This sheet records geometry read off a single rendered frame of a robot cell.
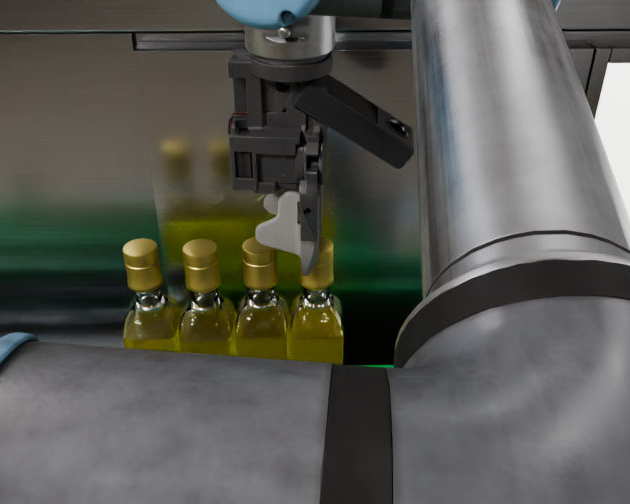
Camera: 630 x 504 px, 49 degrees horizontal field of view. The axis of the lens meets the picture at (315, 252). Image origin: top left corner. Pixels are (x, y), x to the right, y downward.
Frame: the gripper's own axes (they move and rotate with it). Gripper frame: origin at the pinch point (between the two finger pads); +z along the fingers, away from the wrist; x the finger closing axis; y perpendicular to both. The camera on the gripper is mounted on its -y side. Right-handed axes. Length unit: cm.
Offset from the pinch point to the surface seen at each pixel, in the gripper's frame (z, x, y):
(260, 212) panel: 2.2, -11.2, 7.2
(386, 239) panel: 6.1, -12.5, -7.6
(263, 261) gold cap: 0.0, 2.0, 4.9
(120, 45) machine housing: -16.3, -12.9, 21.4
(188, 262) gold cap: 0.0, 2.8, 12.2
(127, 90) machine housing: -11.4, -12.9, 21.4
